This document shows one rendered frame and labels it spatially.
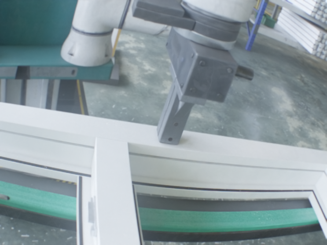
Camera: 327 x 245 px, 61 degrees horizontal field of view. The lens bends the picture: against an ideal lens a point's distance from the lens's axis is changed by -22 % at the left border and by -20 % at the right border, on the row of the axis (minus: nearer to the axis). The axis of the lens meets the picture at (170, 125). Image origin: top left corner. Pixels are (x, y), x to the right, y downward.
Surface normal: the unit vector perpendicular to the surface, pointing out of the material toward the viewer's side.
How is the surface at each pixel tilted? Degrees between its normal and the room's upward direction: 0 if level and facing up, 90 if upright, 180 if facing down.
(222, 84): 90
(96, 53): 68
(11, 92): 90
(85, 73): 90
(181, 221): 0
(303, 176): 90
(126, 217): 0
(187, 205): 0
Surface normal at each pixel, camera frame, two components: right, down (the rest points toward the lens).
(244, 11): 0.60, 0.58
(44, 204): 0.29, -0.79
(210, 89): 0.14, 0.60
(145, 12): -0.23, 0.50
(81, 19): -0.48, 0.39
